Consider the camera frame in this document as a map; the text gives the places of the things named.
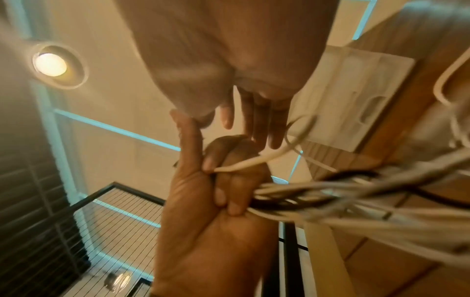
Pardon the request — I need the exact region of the round ceiling lamp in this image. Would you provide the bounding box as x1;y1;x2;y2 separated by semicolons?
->
102;270;133;292
31;42;89;90

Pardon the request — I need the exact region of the person's left hand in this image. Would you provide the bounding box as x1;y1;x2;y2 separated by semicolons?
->
150;109;280;297

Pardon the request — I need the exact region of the white drawer organizer box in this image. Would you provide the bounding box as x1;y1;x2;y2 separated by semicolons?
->
286;46;416;153

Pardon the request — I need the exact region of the dark slatted blind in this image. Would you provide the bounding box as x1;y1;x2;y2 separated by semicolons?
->
0;43;91;297

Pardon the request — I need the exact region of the beige roller blind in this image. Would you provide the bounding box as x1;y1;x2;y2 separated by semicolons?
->
54;110;306;221

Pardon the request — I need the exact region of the person's right hand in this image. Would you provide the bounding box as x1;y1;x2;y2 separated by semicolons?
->
114;0;341;151

